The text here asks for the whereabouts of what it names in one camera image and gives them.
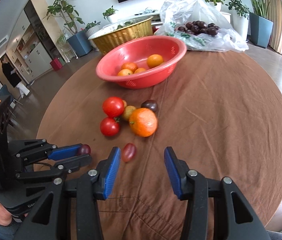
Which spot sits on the green leafy vegetables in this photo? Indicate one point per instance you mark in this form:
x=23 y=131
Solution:
x=124 y=23

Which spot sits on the mandarin with green stem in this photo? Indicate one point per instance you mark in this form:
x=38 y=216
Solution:
x=143 y=122

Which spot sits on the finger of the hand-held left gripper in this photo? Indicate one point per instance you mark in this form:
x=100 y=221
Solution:
x=63 y=152
x=76 y=162

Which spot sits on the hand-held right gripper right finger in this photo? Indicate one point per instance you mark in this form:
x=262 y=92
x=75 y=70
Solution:
x=172 y=172

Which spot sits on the tall plant in blue pot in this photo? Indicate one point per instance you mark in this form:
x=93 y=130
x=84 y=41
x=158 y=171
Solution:
x=79 y=43

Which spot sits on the red floor box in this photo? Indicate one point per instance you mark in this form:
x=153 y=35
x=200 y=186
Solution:
x=56 y=64

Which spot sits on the clear plastic bag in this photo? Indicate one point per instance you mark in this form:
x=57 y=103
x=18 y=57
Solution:
x=206 y=10

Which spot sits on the small green fruit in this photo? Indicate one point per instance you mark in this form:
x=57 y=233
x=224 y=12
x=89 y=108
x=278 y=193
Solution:
x=124 y=103

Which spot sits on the plant in white ribbed pot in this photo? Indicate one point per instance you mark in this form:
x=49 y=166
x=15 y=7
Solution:
x=91 y=28

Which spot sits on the yellow orange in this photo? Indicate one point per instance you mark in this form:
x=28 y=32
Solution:
x=155 y=60

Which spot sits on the gold foil basin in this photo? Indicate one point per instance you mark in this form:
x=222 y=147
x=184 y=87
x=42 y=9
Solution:
x=121 y=38

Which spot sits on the bushy plant in white pot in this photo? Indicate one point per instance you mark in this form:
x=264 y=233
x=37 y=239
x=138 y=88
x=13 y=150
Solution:
x=238 y=15

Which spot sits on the blue chair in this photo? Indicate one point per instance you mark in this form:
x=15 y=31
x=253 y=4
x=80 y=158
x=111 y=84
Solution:
x=8 y=100

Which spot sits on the dark plum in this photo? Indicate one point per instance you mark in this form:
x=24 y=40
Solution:
x=150 y=105

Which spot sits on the ceiling air vent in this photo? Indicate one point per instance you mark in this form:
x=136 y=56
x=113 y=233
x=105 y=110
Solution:
x=2 y=41

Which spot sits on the dark glass cabinet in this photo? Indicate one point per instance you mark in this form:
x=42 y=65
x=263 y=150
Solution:
x=38 y=20

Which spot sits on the small dark grape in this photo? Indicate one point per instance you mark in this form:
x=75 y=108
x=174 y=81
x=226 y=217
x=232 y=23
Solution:
x=84 y=149

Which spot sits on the small orange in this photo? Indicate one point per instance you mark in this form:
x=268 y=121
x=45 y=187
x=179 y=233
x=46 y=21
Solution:
x=140 y=70

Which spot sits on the brown tablecloth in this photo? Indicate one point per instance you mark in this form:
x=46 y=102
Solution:
x=218 y=130

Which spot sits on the small yellowish fruit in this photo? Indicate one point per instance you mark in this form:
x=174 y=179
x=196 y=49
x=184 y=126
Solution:
x=128 y=112

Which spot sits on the small plant in white pot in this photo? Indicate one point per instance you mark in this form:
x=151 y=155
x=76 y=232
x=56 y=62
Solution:
x=214 y=0
x=111 y=13

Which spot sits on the large-leaf plant in blue pot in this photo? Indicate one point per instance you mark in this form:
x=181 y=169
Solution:
x=260 y=30

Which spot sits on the red plastic basin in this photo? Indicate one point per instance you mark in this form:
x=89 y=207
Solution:
x=136 y=52

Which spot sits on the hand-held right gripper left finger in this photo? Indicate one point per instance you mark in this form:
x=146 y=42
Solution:
x=112 y=172

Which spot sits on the beige wall cabinet unit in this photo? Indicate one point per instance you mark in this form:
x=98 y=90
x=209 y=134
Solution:
x=28 y=52

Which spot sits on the green printed plastic bag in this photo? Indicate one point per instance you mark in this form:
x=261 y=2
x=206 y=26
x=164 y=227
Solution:
x=191 y=41

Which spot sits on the beige curtain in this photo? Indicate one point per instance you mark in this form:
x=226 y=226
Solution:
x=273 y=12

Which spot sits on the spindly plant on white rack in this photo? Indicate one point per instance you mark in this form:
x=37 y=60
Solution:
x=62 y=42

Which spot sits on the red storage box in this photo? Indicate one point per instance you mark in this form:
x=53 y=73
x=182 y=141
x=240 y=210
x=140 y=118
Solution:
x=156 y=29

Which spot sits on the white television cabinet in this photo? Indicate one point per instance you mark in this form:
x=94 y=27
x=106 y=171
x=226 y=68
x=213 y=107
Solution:
x=156 y=14

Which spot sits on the red grape tomato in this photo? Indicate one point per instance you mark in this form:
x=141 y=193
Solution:
x=129 y=152

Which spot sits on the pile of dark plums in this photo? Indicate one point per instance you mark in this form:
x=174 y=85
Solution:
x=198 y=27

